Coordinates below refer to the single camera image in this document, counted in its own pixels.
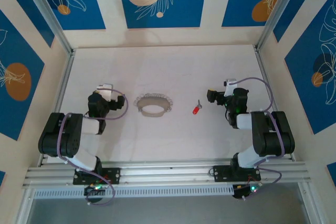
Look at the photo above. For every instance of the red-capped metal key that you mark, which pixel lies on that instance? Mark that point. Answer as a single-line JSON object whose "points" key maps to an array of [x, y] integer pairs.
{"points": [[195, 110]]}

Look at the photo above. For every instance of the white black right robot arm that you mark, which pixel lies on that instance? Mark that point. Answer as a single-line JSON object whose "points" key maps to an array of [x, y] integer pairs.
{"points": [[273, 140]]}

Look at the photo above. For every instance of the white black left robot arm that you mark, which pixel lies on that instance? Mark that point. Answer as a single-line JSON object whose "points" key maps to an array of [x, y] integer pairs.
{"points": [[65, 140]]}

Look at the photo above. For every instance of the black controller board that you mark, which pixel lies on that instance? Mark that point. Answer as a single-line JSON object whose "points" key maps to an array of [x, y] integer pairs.
{"points": [[92, 190], [240, 191]]}

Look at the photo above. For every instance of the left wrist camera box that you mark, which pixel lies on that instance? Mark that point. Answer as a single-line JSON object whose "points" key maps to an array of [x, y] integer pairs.
{"points": [[105, 87]]}

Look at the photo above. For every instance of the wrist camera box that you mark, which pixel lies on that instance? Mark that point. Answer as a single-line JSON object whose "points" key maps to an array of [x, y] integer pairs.
{"points": [[105, 87], [231, 81]]}

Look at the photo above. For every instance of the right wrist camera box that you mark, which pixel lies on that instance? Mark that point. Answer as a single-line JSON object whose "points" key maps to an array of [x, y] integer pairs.
{"points": [[231, 81]]}

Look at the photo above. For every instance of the aluminium side rail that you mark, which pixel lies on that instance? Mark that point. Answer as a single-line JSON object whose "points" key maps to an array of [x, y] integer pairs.
{"points": [[67, 77]]}

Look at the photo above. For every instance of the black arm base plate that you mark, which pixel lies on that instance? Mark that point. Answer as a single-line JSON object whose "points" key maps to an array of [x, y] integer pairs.
{"points": [[115, 175], [220, 172]]}

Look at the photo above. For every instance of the aluminium profile rail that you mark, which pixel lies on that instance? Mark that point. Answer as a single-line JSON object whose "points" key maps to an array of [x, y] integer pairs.
{"points": [[168, 174]]}

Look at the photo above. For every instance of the aluminium frame post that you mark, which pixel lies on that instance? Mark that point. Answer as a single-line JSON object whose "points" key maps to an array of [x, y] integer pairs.
{"points": [[278, 9], [47, 11]]}

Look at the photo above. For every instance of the aluminium frame leg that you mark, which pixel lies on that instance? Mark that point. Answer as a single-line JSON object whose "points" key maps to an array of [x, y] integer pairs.
{"points": [[23, 208], [311, 205]]}

